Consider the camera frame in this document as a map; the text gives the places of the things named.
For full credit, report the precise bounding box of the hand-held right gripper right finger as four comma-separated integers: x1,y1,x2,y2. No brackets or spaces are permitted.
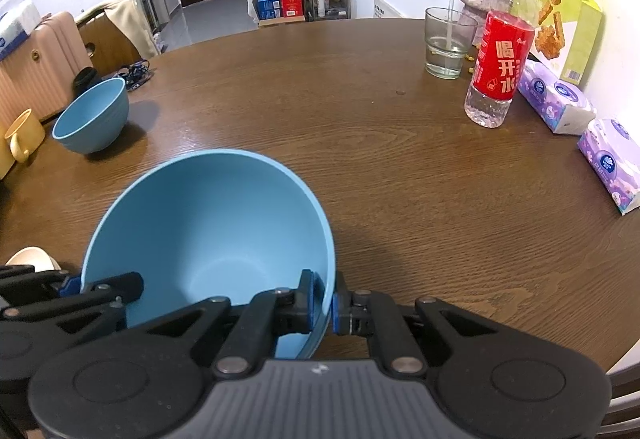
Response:
330,271,501,377

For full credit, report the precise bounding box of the clear drinking glass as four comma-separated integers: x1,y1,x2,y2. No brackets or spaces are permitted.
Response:
424,7,480,80

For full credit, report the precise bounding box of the blue bowl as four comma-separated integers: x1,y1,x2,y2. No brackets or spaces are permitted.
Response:
52,78,130,155
80,148,337,360

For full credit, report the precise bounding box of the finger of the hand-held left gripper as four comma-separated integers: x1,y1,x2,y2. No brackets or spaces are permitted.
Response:
0,271,145,336
0,264,83,309

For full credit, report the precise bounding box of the pink suitcase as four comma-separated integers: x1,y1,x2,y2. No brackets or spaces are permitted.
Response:
0,10,96,131

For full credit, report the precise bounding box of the red label water bottle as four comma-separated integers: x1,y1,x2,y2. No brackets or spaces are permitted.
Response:
464,0,544,129

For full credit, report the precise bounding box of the green paper bag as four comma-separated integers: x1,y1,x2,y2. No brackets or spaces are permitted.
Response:
517,0,604,88

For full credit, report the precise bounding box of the purple tissue pack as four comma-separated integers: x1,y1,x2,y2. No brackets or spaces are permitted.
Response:
517,60,597,136
577,118,640,216

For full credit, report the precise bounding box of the cream plate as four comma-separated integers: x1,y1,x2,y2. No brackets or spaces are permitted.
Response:
5,246,62,272

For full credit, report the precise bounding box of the beige cloth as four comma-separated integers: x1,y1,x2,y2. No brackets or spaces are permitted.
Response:
75,0,162,61

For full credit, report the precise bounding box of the wooden chair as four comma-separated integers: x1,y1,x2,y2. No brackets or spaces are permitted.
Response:
604,359,640,439

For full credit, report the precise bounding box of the yellow mug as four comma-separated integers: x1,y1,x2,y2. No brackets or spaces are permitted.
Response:
4,108,47,164

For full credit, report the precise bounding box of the cardboard box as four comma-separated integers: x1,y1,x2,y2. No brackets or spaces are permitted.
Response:
79,12,144,78

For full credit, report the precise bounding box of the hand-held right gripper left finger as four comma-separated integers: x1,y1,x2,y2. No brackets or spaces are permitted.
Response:
142,269,319,380

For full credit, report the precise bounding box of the blue and white tissue pack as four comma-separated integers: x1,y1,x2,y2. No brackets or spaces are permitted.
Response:
0,0,42,61

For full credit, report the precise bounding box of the small black object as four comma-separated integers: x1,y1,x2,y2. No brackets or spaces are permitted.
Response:
73,67,96,96

